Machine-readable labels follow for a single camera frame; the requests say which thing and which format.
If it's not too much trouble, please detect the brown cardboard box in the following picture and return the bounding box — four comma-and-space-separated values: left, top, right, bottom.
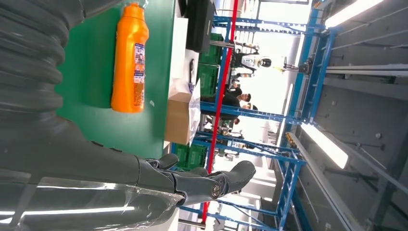
165, 91, 193, 146

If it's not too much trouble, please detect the green plastic crate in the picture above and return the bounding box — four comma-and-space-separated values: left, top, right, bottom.
174, 143, 208, 170
198, 33, 225, 96

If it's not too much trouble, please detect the printed paper sheet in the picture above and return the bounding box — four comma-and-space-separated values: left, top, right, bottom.
188, 79, 202, 138

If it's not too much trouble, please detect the white flat box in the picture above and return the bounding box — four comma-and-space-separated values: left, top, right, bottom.
169, 17, 189, 80

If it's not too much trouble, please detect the red pole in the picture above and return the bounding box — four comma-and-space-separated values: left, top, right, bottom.
201, 0, 240, 224

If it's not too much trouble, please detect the black carry case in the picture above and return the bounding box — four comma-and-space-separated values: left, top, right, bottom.
186, 0, 217, 54

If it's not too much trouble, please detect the white humanoid robot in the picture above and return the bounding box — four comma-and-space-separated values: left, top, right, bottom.
231, 41, 273, 79

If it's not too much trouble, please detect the white tube ceiling light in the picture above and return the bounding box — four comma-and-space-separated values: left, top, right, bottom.
324, 0, 383, 29
301, 123, 349, 169

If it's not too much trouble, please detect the blue shelf frame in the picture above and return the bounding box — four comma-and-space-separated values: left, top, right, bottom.
172, 6, 339, 231

